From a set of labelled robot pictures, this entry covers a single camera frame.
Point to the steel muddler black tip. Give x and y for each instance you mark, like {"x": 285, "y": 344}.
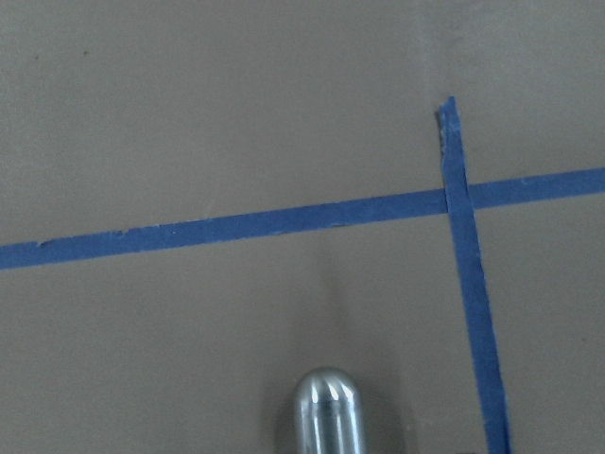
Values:
{"x": 328, "y": 413}

